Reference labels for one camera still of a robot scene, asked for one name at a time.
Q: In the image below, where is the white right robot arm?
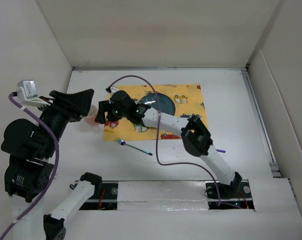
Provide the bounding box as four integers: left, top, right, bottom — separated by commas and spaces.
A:
95, 90, 242, 197

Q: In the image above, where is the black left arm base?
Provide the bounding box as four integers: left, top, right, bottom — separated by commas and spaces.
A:
80, 181, 118, 211

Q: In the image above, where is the teal round plate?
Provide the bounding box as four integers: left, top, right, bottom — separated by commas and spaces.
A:
139, 92, 176, 116

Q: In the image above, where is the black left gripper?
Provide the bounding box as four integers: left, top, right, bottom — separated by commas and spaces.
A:
39, 86, 95, 155

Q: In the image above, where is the pink cup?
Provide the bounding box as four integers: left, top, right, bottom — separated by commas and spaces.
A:
84, 104, 100, 126

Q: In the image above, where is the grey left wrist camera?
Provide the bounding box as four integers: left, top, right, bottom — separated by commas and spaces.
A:
16, 80, 49, 108

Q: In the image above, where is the iridescent fork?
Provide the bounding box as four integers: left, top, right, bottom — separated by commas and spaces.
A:
115, 138, 153, 156

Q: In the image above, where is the yellow cartoon print cloth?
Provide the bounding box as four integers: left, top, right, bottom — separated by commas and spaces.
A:
103, 83, 208, 141

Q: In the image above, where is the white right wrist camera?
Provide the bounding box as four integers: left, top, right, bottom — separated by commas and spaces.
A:
106, 86, 119, 94

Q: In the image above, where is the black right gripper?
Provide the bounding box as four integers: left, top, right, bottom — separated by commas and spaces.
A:
94, 100, 128, 125

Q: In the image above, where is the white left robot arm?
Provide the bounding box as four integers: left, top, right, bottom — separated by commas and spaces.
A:
1, 89, 103, 240

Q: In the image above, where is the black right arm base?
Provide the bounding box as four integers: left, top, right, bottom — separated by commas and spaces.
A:
204, 180, 255, 210

